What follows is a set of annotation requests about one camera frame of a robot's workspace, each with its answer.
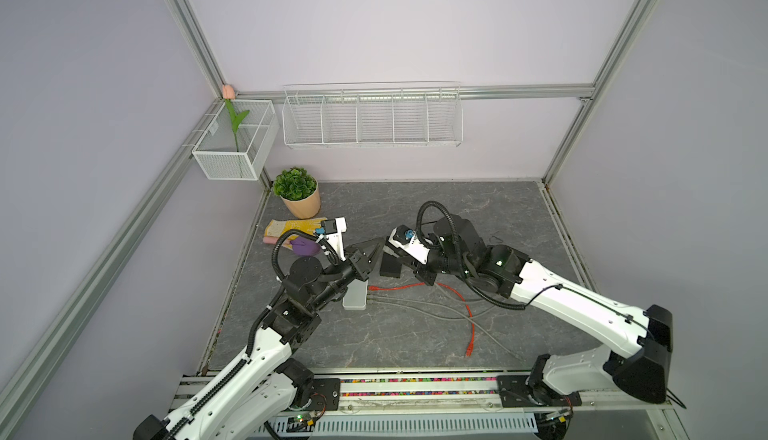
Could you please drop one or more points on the white network switch box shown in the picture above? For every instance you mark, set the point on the white network switch box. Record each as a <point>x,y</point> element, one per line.
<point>355,299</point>

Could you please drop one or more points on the purple pink trowel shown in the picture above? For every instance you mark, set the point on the purple pink trowel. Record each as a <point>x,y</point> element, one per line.
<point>301,246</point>

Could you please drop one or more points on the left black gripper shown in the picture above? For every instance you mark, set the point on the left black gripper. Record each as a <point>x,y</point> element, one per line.
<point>360,265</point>

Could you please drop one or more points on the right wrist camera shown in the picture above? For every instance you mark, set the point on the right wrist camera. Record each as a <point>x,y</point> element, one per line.
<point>405,243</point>

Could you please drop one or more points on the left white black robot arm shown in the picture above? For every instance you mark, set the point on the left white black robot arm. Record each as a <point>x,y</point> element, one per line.
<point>264,379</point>

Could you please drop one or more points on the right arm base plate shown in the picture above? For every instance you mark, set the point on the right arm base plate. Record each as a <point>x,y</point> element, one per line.
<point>515,392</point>

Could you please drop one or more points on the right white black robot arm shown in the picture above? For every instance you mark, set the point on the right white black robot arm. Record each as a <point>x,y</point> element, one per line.
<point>635,344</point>

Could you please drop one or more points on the small white wire basket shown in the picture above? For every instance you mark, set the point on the small white wire basket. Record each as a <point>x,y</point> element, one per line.
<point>215,150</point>

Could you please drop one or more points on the green plant in pot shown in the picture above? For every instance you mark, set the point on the green plant in pot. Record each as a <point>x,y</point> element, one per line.
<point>299,192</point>

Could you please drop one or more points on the yellow work glove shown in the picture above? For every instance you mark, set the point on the yellow work glove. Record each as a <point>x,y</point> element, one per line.
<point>275,228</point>

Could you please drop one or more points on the pink artificial tulip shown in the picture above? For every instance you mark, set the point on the pink artificial tulip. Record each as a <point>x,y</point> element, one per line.
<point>236,117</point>

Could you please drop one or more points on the long white wire basket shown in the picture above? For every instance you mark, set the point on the long white wire basket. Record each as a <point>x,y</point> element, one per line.
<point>391,114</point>

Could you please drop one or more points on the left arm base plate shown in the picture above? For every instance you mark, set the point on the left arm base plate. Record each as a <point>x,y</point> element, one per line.
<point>319,394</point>

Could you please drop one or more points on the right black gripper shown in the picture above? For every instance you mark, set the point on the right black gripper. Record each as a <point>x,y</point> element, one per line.
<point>425,276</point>

